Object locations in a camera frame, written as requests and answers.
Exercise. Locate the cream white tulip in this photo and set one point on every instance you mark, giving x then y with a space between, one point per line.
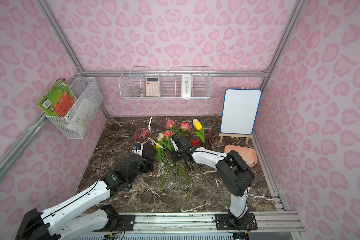
195 121

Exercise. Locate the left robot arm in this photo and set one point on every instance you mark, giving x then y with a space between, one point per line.
63 221

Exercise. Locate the red rose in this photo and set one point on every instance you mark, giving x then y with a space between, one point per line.
196 143

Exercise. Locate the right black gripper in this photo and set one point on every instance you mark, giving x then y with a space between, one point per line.
178 144

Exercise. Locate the pink plastic tray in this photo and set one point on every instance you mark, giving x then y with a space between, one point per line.
248 155

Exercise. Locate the pink calculator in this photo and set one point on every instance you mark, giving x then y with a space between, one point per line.
152 87

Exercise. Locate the pink rose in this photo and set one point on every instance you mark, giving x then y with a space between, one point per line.
170 124
168 134
185 127

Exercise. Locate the small cream tulip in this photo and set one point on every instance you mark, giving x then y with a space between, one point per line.
160 136

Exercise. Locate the small whiteboard on easel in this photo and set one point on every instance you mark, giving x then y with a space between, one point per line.
239 114

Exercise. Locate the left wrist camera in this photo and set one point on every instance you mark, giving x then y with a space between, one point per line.
138 149

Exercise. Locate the white paper in basket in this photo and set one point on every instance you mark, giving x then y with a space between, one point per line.
80 119

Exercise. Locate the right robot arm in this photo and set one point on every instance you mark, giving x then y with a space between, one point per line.
236 175

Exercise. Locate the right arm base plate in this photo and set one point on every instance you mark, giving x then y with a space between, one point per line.
228 222

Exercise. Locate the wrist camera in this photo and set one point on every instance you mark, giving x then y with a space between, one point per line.
138 149
174 144

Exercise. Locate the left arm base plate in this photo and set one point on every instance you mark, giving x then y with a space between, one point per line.
119 222

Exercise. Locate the white mesh side basket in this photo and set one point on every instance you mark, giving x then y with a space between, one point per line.
82 87

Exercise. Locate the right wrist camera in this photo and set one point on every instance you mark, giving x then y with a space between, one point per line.
174 144

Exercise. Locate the small glass bowl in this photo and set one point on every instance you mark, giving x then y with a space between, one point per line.
136 93

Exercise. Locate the green and red book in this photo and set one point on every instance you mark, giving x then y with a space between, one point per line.
58 100

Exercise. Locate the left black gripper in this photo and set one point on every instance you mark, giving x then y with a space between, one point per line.
148 151

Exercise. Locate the white wire wall shelf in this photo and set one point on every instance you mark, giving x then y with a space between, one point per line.
170 83

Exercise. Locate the dark red vase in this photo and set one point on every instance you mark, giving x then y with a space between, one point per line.
210 139
142 136

